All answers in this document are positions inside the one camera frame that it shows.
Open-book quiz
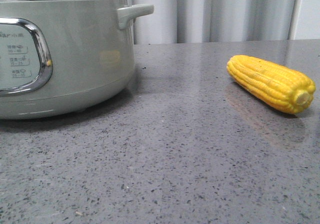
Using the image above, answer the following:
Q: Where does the yellow corn cob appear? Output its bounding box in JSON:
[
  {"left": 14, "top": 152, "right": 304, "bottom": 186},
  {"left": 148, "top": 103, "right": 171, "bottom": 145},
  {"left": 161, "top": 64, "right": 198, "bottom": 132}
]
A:
[{"left": 226, "top": 55, "right": 316, "bottom": 114}]

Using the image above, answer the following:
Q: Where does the sage green electric pot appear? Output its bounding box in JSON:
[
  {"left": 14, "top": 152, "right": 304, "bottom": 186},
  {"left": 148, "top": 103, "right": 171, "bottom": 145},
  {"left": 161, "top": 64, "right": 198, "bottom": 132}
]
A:
[{"left": 0, "top": 0, "right": 154, "bottom": 119}]

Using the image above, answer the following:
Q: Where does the white pleated curtain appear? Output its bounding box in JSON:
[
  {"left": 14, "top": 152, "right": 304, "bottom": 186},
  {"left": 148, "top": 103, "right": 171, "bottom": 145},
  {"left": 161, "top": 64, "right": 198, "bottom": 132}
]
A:
[{"left": 128, "top": 0, "right": 320, "bottom": 44}]

